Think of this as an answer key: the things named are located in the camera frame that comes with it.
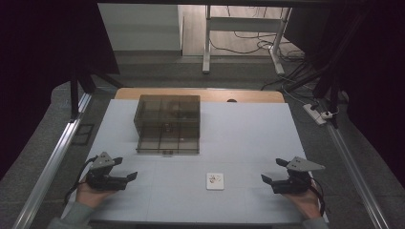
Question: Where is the white power strip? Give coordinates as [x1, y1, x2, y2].
[302, 102, 334, 126]

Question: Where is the hand-held gripper cable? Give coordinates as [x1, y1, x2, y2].
[63, 155, 99, 205]
[309, 177, 327, 218]

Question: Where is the left hand-held gripper cable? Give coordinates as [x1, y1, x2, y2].
[63, 155, 99, 205]

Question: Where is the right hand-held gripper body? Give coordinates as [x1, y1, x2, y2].
[271, 156, 326, 195]

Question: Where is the aluminium rail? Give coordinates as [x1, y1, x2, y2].
[327, 123, 392, 229]
[11, 92, 94, 229]

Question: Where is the white desk frame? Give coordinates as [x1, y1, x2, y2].
[202, 4, 293, 76]

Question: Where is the black floor cable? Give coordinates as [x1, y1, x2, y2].
[208, 30, 307, 62]

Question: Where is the person's right hand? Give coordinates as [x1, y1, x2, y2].
[283, 182, 323, 220]

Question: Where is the white table mat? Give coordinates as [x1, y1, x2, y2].
[61, 98, 330, 225]

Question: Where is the small white printed card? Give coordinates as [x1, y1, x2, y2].
[205, 172, 225, 192]

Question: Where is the black metal stand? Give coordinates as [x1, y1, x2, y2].
[285, 9, 371, 130]
[69, 68, 123, 122]

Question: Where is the dark curtain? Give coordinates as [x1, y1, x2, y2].
[0, 0, 121, 180]
[283, 0, 405, 189]

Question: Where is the right hand-held gripper cable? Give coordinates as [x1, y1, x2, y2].
[309, 177, 327, 218]

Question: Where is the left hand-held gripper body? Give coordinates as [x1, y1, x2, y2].
[85, 152, 129, 192]

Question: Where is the person's left hand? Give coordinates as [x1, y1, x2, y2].
[75, 177, 117, 209]

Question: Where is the black cable bundle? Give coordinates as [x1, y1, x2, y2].
[260, 58, 319, 94]

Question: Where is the tinted transparent drawer box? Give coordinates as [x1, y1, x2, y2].
[133, 94, 202, 156]

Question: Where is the white cabinet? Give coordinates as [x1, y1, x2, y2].
[96, 3, 185, 52]

